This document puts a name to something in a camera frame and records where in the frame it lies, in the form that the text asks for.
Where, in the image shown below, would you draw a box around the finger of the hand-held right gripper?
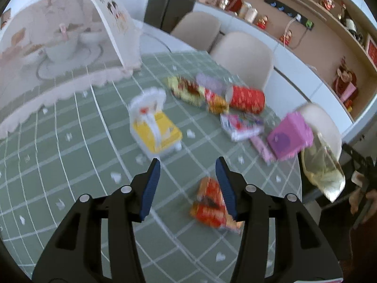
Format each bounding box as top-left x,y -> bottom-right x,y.
342,144 -> 377,183

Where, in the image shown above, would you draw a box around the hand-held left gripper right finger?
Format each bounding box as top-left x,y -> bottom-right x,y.
215,157 -> 344,283

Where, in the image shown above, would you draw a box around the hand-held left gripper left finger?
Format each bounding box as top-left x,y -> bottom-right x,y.
32,158 -> 161,283

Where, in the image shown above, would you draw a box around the red orange snack packet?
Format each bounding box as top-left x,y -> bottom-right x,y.
190,177 -> 245,235

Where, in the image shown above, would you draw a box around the yellow plastic bin liner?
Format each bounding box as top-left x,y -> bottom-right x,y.
300,133 -> 346,203

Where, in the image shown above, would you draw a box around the pink wrapper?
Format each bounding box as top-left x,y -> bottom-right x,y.
250,136 -> 277,166

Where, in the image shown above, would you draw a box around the black trash bin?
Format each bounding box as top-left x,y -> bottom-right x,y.
301,168 -> 327,205

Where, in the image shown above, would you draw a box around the white pink packet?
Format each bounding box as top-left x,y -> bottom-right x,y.
220,112 -> 265,142

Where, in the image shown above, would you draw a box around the small orange snack packet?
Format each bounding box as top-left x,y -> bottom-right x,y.
205,90 -> 230,115

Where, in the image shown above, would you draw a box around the yellow red snack packet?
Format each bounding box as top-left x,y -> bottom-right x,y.
166,76 -> 207,107

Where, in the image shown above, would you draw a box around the lilac wrapper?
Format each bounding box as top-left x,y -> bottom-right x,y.
196,73 -> 227,93

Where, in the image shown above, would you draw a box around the person's right hand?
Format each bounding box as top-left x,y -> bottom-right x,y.
350,172 -> 377,216

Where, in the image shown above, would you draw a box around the yellow white toy chair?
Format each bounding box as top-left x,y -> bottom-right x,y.
129,88 -> 183,157

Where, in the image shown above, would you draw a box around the green checked tablecloth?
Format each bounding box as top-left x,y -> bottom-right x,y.
0,51 -> 302,283

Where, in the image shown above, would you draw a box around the pink plastic box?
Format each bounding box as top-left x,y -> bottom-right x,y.
266,112 -> 314,161

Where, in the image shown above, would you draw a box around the red framed picture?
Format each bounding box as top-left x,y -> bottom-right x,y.
365,34 -> 377,65

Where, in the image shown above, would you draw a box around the beige dining chairs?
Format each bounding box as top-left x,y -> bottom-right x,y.
193,1 -> 354,142

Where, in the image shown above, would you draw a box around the panda shaped bottle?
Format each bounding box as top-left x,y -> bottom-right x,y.
339,4 -> 364,40

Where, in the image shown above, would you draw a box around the mesh food cover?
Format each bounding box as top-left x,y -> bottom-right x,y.
0,0 -> 143,139

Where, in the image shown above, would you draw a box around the white storage jar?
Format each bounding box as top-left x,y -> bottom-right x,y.
238,2 -> 252,18

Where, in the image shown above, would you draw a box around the black power strip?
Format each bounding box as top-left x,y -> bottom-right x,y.
264,0 -> 315,30

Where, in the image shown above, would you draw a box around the dark glass cabinet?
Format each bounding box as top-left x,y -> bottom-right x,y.
144,0 -> 208,34

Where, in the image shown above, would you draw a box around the wooden wall shelf unit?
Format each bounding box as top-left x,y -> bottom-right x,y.
199,0 -> 377,121

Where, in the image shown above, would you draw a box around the white charger cable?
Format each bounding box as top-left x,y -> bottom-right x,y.
284,15 -> 304,49

